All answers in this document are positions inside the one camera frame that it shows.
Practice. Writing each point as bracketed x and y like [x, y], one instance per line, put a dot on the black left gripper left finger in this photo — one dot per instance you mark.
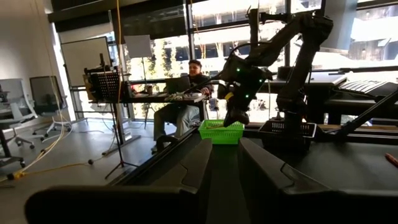
[192, 186]

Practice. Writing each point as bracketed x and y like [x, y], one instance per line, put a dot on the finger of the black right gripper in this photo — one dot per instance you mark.
[242, 119]
[230, 119]

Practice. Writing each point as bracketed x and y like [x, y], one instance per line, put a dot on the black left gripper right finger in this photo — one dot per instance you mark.
[264, 186]

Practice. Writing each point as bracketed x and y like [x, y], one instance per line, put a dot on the green plastic basket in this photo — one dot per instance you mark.
[220, 135]

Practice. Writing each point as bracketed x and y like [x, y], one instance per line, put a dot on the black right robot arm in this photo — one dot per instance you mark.
[301, 62]

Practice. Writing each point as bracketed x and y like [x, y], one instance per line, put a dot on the black plastic basket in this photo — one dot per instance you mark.
[273, 137]

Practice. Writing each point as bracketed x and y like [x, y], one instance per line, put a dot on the person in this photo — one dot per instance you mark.
[199, 82]

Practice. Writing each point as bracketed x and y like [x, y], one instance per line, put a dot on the grey laptop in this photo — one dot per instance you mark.
[177, 84]

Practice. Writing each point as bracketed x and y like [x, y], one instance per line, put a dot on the black table mat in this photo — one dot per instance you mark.
[342, 168]

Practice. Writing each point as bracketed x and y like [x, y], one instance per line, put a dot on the black desk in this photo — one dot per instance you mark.
[149, 99]

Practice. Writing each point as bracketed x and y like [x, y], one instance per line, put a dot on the paper cup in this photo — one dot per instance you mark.
[149, 89]

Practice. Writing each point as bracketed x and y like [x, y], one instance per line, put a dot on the black tripod stand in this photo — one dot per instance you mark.
[115, 124]

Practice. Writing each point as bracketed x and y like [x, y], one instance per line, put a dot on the white square panel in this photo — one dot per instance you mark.
[138, 46]

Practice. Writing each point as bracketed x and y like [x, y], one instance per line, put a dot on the black keyboard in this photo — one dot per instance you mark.
[367, 88]

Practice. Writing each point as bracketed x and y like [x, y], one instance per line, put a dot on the black perforated metal box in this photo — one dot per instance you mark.
[104, 85]

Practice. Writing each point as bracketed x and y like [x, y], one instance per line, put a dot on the white rolling whiteboard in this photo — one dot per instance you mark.
[84, 59]

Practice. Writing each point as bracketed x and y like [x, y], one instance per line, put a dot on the grey office chair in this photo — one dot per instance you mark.
[15, 96]
[43, 91]

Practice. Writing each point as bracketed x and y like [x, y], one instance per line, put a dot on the black frame hook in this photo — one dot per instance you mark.
[159, 140]

